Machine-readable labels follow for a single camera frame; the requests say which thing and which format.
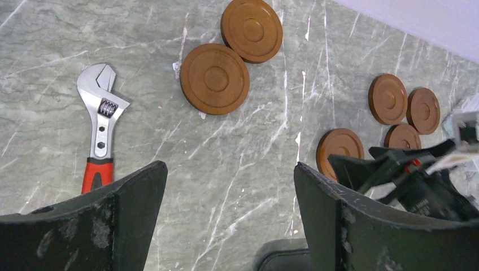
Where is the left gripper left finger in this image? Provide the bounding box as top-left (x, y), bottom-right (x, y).
top-left (1, 161), bottom-right (168, 270)

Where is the red handled adjustable wrench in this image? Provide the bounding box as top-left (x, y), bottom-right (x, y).
top-left (76, 63), bottom-right (130, 194)

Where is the clear plastic organizer box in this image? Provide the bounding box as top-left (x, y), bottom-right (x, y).
top-left (442, 94), bottom-right (478, 138)

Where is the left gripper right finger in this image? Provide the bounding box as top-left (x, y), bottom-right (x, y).
top-left (294, 163), bottom-right (478, 270)

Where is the black plastic tray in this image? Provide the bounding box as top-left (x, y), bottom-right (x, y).
top-left (253, 238), bottom-right (313, 271)

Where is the brown wooden coaster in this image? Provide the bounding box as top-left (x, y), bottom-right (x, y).
top-left (316, 128), bottom-right (364, 182)
top-left (220, 0), bottom-right (283, 64)
top-left (384, 124), bottom-right (421, 149)
top-left (180, 43), bottom-right (250, 115)
top-left (406, 88), bottom-right (441, 135)
top-left (368, 73), bottom-right (408, 125)

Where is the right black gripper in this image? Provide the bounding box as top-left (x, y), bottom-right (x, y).
top-left (328, 139), bottom-right (478, 221)

